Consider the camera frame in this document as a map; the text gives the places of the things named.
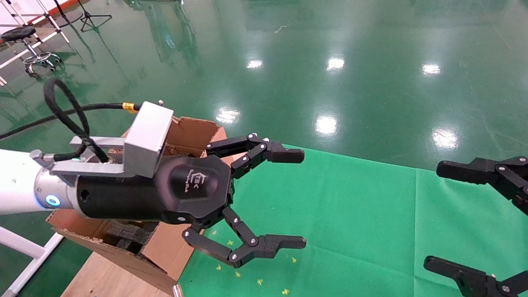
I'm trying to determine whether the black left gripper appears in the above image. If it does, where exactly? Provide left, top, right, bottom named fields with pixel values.
left=76, top=133, right=306, bottom=268

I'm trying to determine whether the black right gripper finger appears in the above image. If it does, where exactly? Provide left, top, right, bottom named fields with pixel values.
left=424, top=257, right=528, bottom=297
left=436, top=157, right=528, bottom=215

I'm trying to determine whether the large open cardboard carton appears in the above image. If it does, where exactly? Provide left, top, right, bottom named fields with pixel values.
left=46, top=117, right=228, bottom=295

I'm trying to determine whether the green table cloth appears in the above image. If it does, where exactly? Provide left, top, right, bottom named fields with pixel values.
left=177, top=144, right=528, bottom=297

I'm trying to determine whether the black foam block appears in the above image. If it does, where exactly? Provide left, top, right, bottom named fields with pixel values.
left=103, top=220, right=159, bottom=253

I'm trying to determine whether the black tripod stand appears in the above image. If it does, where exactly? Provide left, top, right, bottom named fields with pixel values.
left=78, top=0, right=113, bottom=33

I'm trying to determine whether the black round base stand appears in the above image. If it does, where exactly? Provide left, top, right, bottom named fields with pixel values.
left=52, top=0, right=84, bottom=27

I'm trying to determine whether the black round stool on wheels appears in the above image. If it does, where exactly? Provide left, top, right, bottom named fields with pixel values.
left=1, top=26, right=62, bottom=79

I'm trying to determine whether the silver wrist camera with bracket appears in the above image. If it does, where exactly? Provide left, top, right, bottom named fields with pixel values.
left=52, top=101, right=174, bottom=179

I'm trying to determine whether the black cable with yellow tag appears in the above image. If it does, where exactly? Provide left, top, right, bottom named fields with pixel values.
left=0, top=78, right=141, bottom=163

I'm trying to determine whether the white tube table frame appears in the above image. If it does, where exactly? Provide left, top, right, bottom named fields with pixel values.
left=0, top=226, right=64, bottom=297

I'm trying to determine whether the white tube rack frame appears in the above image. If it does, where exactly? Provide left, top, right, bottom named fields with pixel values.
left=0, top=0, right=71, bottom=85

